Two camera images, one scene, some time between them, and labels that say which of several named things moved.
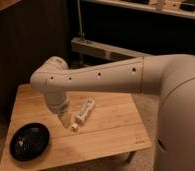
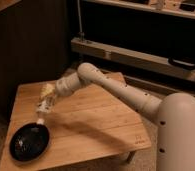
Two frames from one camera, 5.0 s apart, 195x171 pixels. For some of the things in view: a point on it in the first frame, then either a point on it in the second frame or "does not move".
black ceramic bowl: x=29 y=142 does not move
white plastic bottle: x=83 y=112 -> x=44 y=109
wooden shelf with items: x=185 y=8 does not move
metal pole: x=80 y=19 does not move
